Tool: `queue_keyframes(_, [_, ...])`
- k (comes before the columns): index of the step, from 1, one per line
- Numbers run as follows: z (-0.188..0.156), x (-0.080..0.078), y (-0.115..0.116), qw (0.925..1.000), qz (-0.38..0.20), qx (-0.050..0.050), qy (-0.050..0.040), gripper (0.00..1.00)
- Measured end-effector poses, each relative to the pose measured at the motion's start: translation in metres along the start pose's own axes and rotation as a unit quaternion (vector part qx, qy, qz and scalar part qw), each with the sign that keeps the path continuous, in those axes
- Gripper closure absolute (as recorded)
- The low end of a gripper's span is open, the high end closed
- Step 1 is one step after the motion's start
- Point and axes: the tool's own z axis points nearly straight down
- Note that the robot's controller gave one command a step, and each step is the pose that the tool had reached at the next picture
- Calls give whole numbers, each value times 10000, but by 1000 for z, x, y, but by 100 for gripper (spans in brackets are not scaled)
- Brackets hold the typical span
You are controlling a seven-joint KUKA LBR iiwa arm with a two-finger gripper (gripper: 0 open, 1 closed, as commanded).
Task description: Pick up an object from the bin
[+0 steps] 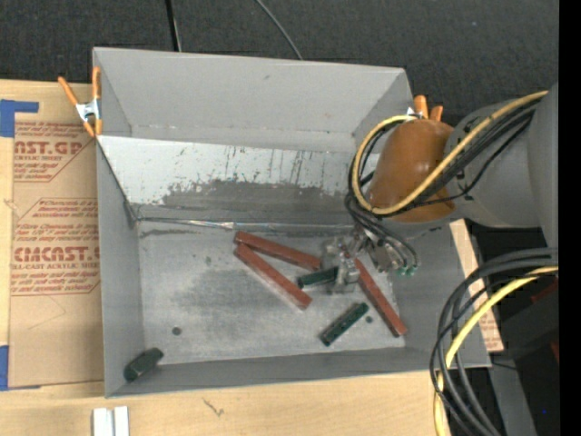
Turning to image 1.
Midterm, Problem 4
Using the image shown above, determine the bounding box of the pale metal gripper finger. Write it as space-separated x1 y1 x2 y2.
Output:
332 259 363 295
321 237 352 266

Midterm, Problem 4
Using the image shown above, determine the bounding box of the dark green block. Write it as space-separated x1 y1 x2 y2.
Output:
318 302 370 348
123 346 165 382
296 265 340 289

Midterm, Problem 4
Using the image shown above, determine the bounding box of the red-brown flat block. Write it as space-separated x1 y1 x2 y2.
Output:
231 244 314 312
232 230 324 273
352 256 409 339

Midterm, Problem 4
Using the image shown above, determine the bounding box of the grey metal bin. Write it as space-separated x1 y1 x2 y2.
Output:
92 46 494 399

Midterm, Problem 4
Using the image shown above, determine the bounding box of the brown cardboard board red print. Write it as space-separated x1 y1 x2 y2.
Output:
0 78 506 392

